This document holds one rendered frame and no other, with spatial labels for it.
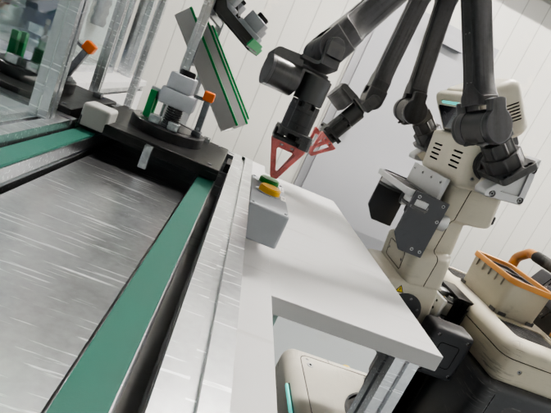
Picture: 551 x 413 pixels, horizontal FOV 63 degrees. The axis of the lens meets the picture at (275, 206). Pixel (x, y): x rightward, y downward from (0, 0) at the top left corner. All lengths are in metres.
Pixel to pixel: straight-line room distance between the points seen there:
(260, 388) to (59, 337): 0.21
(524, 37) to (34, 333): 4.50
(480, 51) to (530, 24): 3.58
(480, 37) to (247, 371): 0.85
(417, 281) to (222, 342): 1.01
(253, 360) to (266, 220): 0.26
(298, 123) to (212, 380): 0.61
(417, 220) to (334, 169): 2.89
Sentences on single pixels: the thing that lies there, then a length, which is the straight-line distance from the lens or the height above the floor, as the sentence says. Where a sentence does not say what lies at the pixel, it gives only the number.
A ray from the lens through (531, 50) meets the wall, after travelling 4.68.
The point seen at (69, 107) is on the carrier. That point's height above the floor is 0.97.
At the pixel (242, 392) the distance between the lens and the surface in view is 0.47.
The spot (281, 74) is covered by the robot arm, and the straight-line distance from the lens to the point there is 0.81.
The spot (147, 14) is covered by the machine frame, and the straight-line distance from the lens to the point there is 2.59.
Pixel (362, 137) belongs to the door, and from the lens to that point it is 4.08.
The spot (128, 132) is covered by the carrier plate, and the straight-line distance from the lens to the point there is 0.79.
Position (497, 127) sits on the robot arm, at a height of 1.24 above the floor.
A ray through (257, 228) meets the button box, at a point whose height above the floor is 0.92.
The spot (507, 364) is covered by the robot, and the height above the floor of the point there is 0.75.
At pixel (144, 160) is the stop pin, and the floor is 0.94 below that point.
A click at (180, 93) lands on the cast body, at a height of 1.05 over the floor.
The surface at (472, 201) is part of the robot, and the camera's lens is 1.32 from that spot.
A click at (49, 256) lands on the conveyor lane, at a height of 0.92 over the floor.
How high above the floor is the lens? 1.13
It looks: 14 degrees down
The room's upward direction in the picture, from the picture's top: 24 degrees clockwise
